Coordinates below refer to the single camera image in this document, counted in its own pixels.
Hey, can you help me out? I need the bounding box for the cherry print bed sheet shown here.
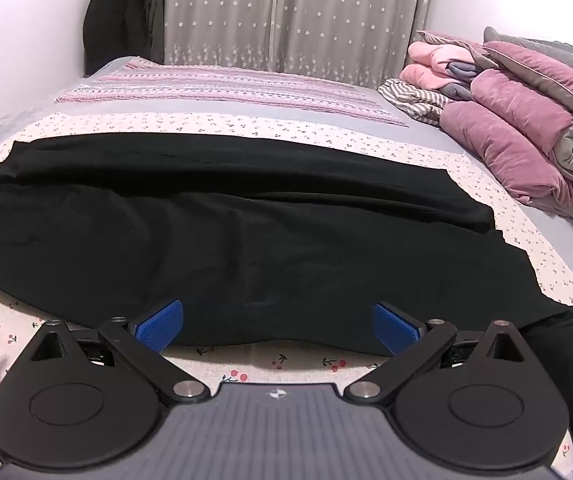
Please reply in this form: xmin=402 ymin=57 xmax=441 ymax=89
xmin=0 ymin=112 xmax=573 ymax=480

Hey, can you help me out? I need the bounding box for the grey pillow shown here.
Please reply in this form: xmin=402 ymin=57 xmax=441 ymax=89
xmin=484 ymin=26 xmax=573 ymax=83

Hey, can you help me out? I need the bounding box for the grey hanging jacket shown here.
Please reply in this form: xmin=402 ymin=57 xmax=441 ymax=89
xmin=136 ymin=0 xmax=167 ymax=63

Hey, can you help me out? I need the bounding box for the striped beige cloth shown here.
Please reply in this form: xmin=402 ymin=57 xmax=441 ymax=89
xmin=377 ymin=77 xmax=460 ymax=126

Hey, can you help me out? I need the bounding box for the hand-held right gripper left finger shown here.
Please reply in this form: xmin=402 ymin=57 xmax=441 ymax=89
xmin=29 ymin=299 xmax=207 ymax=404

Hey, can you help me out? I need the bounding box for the pink striped blanket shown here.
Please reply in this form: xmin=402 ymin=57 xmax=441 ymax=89
xmin=55 ymin=57 xmax=410 ymax=127

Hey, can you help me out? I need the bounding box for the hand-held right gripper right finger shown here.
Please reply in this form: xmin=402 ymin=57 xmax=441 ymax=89
xmin=344 ymin=302 xmax=527 ymax=404

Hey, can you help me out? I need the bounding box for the pink and grey quilt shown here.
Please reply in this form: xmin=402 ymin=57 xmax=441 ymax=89
xmin=417 ymin=27 xmax=573 ymax=221

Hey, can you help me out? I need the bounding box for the grey flower print curtain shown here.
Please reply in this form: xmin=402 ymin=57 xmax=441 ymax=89
xmin=164 ymin=0 xmax=437 ymax=88

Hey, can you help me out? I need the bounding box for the dark cloth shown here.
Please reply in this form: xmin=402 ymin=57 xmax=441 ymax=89
xmin=519 ymin=304 xmax=573 ymax=480

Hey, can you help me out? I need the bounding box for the folded grey-blue garment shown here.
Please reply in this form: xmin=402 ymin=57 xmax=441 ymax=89
xmin=434 ymin=60 xmax=482 ymax=101

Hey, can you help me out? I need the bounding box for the grey bed sheet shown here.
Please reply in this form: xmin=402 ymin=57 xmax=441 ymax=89
xmin=0 ymin=57 xmax=573 ymax=306

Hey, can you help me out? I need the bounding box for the black hanging coat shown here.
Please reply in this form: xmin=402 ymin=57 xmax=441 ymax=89
xmin=82 ymin=0 xmax=150 ymax=76

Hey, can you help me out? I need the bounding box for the folded pink jacket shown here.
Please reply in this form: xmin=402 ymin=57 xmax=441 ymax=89
xmin=399 ymin=42 xmax=487 ymax=98

